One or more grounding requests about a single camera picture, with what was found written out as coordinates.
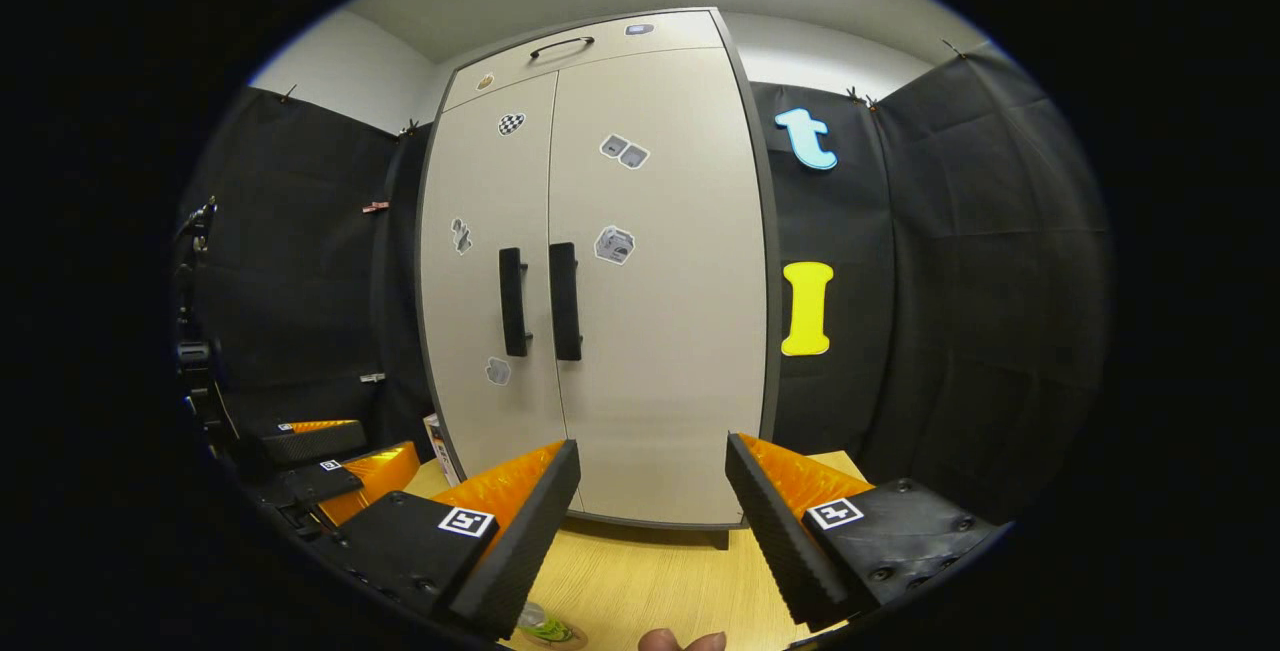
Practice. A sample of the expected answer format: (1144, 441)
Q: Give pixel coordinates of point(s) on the red clip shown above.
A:
(376, 206)

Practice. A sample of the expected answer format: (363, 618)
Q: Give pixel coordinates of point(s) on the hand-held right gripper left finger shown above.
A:
(525, 541)

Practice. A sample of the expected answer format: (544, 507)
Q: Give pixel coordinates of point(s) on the green label bottle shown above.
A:
(545, 626)

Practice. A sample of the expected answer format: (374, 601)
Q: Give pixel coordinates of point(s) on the white cabinet door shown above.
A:
(470, 311)
(680, 331)

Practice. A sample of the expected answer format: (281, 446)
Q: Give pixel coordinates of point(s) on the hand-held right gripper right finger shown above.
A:
(780, 541)

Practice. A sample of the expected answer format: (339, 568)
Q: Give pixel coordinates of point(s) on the grey white cabinet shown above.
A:
(774, 331)

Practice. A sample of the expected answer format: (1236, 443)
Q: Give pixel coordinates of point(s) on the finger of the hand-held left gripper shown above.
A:
(310, 481)
(315, 443)

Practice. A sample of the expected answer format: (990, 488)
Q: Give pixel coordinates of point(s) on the small white box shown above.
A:
(440, 446)

